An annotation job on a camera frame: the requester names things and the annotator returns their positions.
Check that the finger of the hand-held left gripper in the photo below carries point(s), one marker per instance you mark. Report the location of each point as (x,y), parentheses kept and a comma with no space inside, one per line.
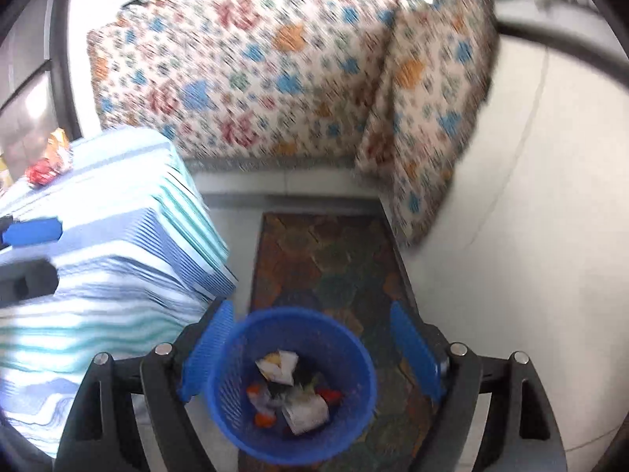
(32,232)
(29,280)

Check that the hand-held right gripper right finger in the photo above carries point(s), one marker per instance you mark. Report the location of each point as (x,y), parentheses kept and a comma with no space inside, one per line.
(417,349)

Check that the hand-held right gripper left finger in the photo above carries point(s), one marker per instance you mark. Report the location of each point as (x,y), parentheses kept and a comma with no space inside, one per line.
(206,349)

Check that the blue plastic waste basket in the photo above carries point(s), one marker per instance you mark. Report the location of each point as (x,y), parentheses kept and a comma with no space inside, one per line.
(236,354)

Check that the small orange snack packet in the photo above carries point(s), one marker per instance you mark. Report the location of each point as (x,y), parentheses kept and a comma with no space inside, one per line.
(265,419)

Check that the orange and white snack wrapper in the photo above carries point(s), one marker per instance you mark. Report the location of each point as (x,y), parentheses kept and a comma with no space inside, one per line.
(305,409)

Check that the red and white wrapper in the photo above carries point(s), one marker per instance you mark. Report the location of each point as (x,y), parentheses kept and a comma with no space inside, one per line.
(43,174)

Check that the large orange snack bag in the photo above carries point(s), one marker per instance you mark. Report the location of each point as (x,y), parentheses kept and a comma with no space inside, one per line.
(56,146)

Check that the blue striped tablecloth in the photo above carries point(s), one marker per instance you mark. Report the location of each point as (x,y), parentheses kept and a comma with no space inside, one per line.
(128,246)

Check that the grey refrigerator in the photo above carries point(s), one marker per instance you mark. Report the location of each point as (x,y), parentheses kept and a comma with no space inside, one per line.
(24,108)

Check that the patterned floor mat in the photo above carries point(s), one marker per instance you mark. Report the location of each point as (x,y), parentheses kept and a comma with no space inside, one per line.
(329,260)

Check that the printed cushion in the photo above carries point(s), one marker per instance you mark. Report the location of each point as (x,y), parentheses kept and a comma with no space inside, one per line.
(432,123)

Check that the printed blanket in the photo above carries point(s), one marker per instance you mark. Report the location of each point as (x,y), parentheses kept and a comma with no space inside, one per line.
(236,73)

